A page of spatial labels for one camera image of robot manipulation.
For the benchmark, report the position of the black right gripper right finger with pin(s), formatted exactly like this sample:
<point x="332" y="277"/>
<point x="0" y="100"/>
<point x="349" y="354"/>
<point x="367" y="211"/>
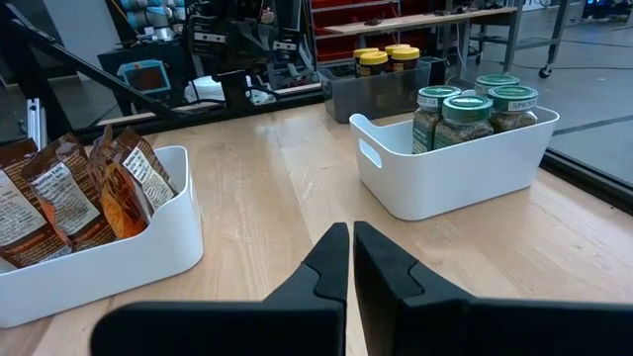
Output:
<point x="445" y="326"/>

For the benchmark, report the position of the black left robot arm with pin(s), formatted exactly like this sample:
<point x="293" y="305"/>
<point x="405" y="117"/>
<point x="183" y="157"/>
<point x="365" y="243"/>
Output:
<point x="237" y="44"/>

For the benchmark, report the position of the blue framed teach pendant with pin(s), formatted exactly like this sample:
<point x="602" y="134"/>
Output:
<point x="146" y="79"/>

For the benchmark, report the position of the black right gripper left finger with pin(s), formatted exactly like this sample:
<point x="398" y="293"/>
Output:
<point x="247" y="326"/>

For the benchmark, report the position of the green lid spice jar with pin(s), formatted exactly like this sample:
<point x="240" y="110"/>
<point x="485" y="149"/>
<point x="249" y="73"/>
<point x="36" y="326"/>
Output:
<point x="427" y="128"/>
<point x="497" y="80"/>
<point x="465" y="111"/>
<point x="514" y="99"/>

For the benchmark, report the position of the yellow lid spice jar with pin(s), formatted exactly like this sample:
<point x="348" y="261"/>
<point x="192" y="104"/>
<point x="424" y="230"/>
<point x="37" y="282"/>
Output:
<point x="373" y="58"/>
<point x="405" y="53"/>
<point x="363" y="51"/>
<point x="395" y="48"/>

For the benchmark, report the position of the dark grey translucent bin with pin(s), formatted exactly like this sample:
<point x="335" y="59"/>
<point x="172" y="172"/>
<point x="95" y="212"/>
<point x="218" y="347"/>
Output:
<point x="376" y="99"/>

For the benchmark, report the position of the light blue robot arm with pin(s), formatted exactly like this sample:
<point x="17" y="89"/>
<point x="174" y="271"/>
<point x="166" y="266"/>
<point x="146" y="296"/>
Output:
<point x="158" y="20"/>

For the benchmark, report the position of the wooden top workbench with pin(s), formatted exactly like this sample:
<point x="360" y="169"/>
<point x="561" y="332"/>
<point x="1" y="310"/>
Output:
<point x="420" y="21"/>

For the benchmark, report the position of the red shelving unit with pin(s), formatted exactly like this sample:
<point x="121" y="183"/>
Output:
<point x="346" y="20"/>

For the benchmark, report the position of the silver aluminium bracket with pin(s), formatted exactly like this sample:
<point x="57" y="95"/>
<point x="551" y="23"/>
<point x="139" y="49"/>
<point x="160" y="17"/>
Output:
<point x="37" y="123"/>

